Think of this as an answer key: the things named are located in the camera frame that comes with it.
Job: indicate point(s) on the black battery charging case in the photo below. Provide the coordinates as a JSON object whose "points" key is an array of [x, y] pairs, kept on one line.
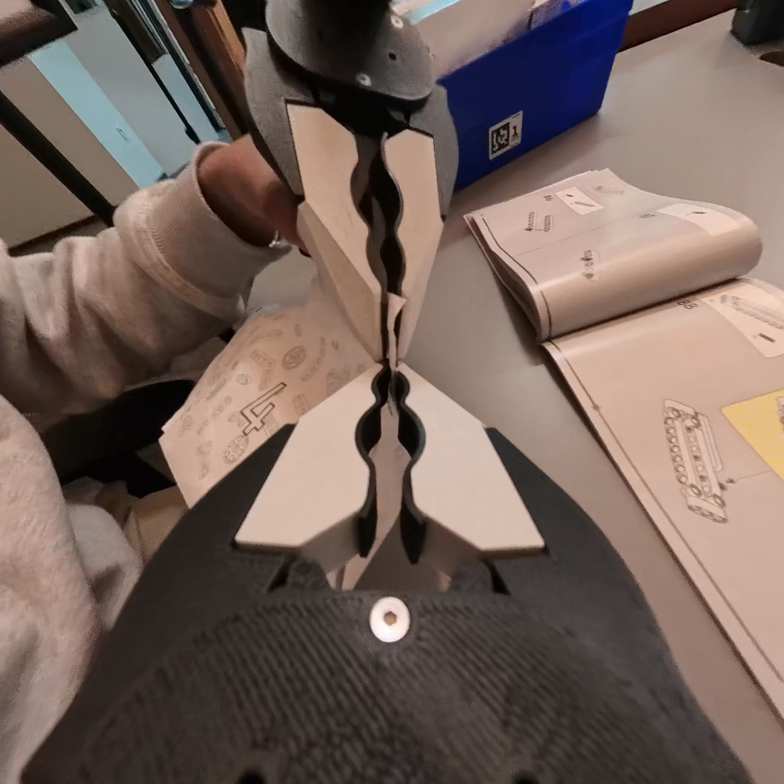
{"points": [[759, 21]]}

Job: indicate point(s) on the person's left hand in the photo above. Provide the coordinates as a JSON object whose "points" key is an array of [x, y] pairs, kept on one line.
{"points": [[251, 196]]}

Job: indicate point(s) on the person's left forearm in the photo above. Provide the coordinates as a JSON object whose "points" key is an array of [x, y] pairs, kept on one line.
{"points": [[122, 294]]}

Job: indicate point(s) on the instruction booklet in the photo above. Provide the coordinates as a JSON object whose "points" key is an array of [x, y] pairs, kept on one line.
{"points": [[643, 380]]}

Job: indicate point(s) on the white paper parts bag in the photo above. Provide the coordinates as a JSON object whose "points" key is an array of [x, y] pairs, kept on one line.
{"points": [[275, 380], [465, 15]]}

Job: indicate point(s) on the blue plastic bin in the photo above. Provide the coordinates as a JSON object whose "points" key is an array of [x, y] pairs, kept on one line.
{"points": [[539, 79]]}

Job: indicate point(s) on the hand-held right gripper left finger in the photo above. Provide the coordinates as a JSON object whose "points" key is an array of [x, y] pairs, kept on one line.
{"points": [[306, 490]]}

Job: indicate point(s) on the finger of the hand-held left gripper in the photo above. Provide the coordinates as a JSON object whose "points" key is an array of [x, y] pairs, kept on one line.
{"points": [[324, 196], [419, 196]]}

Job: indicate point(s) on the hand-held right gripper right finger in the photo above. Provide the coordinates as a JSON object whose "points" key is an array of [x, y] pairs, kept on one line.
{"points": [[478, 490]]}

